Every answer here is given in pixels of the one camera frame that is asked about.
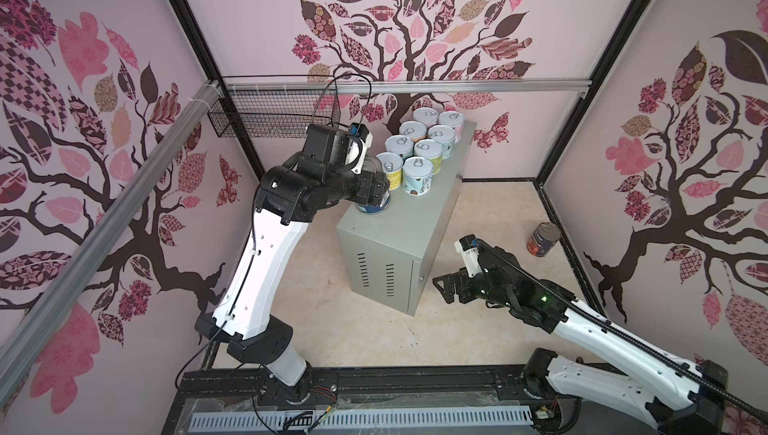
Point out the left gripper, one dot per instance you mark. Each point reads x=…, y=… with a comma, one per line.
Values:
x=370, y=184

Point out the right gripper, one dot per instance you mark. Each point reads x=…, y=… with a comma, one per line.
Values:
x=460, y=278

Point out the tall blue labelled can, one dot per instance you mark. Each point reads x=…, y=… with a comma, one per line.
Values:
x=373, y=207

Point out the yellow labelled can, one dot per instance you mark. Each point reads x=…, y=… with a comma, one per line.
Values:
x=392, y=166

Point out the small light blue can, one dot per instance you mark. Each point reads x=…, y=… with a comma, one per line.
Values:
x=401, y=145

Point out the green labelled can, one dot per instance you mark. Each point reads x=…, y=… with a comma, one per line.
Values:
x=431, y=150

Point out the orange labelled can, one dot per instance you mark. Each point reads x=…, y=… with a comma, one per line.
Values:
x=414, y=130

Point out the grey teal can front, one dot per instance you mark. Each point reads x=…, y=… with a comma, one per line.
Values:
x=445, y=136

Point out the pink white labelled can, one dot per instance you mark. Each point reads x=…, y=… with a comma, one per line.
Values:
x=455, y=120

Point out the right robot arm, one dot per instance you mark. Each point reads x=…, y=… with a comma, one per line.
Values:
x=672, y=395

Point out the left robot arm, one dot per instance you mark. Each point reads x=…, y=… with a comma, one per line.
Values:
x=285, y=203

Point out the grey metal cabinet box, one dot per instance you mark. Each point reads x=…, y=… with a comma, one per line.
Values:
x=389, y=255

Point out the brown labelled can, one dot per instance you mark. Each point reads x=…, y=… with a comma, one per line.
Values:
x=543, y=239

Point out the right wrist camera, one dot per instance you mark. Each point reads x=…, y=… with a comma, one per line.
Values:
x=467, y=248

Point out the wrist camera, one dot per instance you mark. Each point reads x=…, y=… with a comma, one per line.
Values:
x=341, y=150
x=467, y=248

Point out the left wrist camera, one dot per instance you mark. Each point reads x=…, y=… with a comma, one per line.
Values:
x=341, y=150

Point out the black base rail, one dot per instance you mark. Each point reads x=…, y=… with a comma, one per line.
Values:
x=331, y=384

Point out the back aluminium rail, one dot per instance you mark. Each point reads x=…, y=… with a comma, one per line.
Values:
x=432, y=86

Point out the aluminium rail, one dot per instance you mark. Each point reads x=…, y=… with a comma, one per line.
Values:
x=37, y=327
x=432, y=86

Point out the black wire mesh basket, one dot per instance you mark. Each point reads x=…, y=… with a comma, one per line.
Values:
x=274, y=109

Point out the white slotted cable duct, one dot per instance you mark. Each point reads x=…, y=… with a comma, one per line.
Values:
x=357, y=420

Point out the black corner frame post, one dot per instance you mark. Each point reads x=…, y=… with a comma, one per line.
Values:
x=210, y=69

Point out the black right corner post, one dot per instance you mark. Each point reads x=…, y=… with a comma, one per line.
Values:
x=626, y=27

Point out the left aluminium rail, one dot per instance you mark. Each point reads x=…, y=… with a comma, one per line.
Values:
x=37, y=327

